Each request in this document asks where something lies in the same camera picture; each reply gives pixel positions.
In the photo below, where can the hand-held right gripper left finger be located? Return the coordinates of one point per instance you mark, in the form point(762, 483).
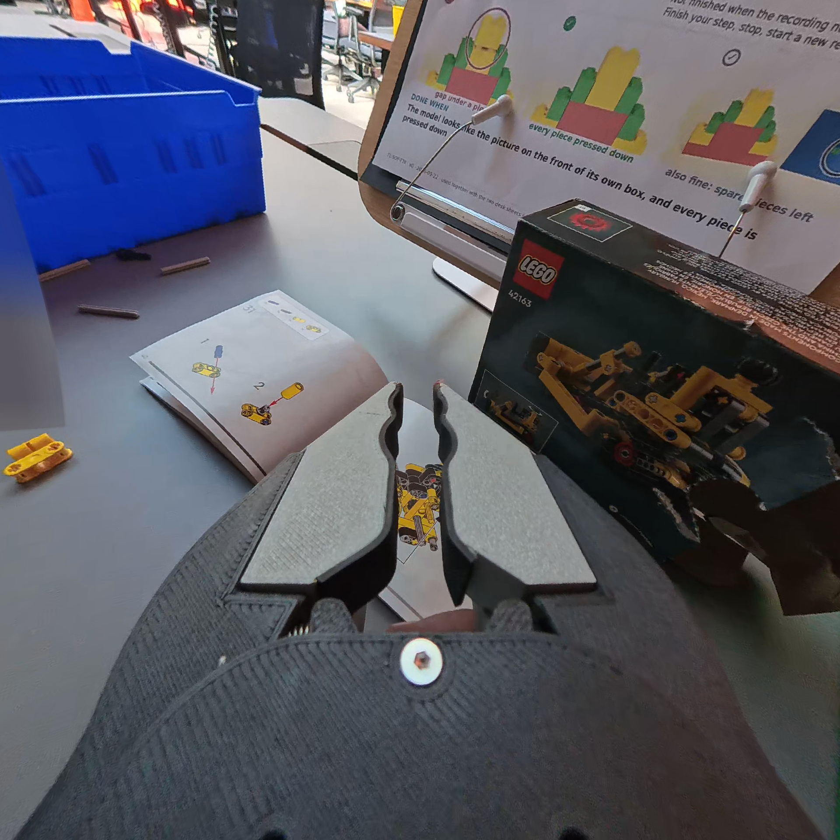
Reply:
point(328, 499)

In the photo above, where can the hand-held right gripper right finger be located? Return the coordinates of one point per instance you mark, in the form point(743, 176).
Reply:
point(505, 505)

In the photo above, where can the blue plastic bin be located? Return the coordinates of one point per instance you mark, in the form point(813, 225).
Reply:
point(164, 164)

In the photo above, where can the lego instruction booklet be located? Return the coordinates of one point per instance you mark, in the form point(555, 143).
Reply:
point(275, 367)

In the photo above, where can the dark lego set box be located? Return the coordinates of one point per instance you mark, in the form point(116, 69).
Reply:
point(590, 341)

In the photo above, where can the grey lego axle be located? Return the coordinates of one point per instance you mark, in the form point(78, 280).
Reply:
point(185, 265)
point(108, 312)

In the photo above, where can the yellow lego assembly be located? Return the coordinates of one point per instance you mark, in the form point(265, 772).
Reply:
point(36, 456)

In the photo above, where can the small black lego piece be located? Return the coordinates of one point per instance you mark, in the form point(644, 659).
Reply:
point(133, 254)

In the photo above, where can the brown LEGO axle rod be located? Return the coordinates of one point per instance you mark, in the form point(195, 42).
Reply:
point(64, 270)

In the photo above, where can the instruction sheet on stand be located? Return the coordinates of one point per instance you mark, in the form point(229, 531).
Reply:
point(384, 98)

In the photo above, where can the grey office chair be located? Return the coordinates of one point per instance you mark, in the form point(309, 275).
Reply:
point(344, 46)

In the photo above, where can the black office chair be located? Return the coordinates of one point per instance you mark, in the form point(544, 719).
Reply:
point(279, 46)

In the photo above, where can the printed instruction sheet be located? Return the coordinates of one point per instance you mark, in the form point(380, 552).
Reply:
point(590, 52)

